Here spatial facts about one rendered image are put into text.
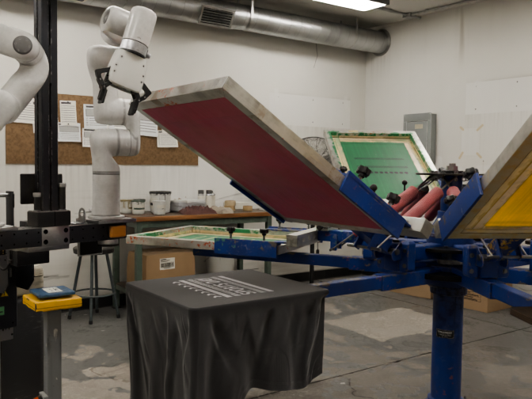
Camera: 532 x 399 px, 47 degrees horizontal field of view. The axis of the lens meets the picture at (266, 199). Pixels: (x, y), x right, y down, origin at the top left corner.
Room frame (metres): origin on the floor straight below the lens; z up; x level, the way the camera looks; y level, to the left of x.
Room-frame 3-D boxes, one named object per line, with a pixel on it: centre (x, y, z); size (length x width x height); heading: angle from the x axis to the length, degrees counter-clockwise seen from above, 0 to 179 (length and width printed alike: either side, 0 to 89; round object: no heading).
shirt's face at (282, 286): (1.93, 0.12, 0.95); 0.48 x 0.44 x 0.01; 126
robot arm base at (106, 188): (2.18, 0.57, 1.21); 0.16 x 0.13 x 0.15; 50
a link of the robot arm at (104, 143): (2.18, 0.55, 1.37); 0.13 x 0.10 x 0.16; 116
